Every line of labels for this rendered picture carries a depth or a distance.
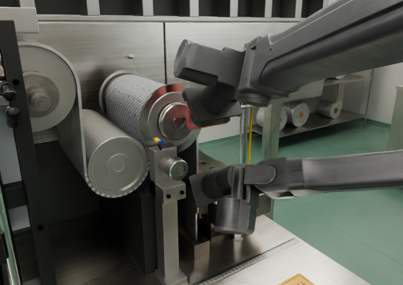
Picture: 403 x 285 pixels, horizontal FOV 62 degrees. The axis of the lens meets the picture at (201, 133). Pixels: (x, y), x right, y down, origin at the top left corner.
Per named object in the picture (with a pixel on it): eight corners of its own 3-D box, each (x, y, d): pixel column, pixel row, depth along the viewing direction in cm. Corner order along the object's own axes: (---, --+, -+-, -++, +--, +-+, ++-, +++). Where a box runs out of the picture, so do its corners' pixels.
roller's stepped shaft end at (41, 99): (32, 117, 44) (27, 93, 43) (26, 108, 49) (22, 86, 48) (57, 114, 46) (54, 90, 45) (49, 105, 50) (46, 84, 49)
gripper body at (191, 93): (238, 118, 63) (261, 98, 57) (192, 126, 57) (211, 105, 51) (226, 88, 65) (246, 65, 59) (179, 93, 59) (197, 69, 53)
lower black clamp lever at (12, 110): (6, 117, 36) (4, 105, 36) (7, 129, 40) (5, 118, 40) (21, 116, 36) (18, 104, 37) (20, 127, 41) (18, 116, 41)
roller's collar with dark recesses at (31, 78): (15, 120, 49) (7, 76, 47) (11, 112, 53) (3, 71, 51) (62, 114, 52) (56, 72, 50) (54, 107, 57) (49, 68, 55)
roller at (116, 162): (91, 203, 64) (84, 143, 60) (62, 159, 84) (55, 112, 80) (149, 186, 70) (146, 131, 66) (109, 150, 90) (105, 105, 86)
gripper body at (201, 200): (232, 195, 75) (252, 191, 69) (193, 208, 70) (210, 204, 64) (223, 167, 76) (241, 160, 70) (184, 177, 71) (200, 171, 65)
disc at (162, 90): (136, 156, 66) (143, 81, 63) (135, 156, 66) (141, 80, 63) (200, 152, 74) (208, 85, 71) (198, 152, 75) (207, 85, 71)
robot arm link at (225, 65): (273, 107, 45) (287, 44, 45) (195, 86, 41) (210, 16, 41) (233, 107, 56) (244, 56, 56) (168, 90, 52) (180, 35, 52)
